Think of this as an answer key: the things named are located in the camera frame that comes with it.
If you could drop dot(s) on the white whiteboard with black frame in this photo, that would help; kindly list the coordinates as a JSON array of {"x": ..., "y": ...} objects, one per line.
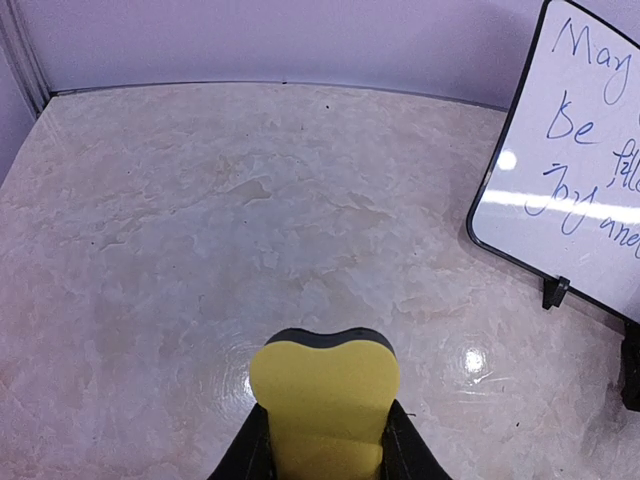
[{"x": 560, "y": 197}]

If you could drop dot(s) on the aluminium corner post left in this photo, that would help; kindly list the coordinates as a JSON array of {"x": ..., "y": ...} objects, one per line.
[{"x": 18, "y": 47}]

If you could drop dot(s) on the yellow black whiteboard eraser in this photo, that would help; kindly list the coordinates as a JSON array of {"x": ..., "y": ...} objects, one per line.
[{"x": 327, "y": 399}]

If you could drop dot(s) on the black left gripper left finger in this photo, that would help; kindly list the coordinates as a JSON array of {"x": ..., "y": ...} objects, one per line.
[{"x": 249, "y": 455}]

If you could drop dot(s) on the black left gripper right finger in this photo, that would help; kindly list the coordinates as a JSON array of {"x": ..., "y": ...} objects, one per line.
[{"x": 405, "y": 454}]

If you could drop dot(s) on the black whiteboard stand foot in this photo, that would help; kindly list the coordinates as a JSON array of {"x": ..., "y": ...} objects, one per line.
[{"x": 554, "y": 291}]

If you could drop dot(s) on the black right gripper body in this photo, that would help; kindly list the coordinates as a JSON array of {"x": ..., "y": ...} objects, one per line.
[{"x": 630, "y": 363}]

